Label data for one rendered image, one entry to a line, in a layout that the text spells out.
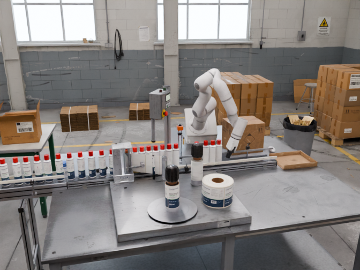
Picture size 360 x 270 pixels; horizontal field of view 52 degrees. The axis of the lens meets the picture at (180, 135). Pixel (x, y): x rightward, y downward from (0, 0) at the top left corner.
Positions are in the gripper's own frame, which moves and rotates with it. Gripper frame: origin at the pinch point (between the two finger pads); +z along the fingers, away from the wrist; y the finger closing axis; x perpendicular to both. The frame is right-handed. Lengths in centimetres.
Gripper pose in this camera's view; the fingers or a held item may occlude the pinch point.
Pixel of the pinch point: (228, 155)
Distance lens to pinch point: 298.0
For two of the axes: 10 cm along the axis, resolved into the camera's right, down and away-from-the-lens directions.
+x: 9.1, 2.5, 3.3
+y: 2.4, 3.2, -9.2
